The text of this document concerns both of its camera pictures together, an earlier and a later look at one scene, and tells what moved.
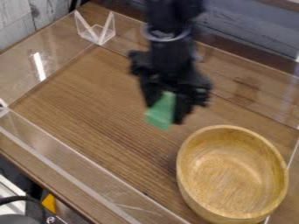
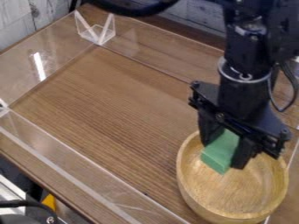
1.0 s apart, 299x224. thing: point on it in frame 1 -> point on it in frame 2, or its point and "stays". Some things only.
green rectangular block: [160, 114] -> [218, 153]
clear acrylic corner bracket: [97, 33] stays
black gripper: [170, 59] -> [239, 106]
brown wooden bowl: [232, 174] stays
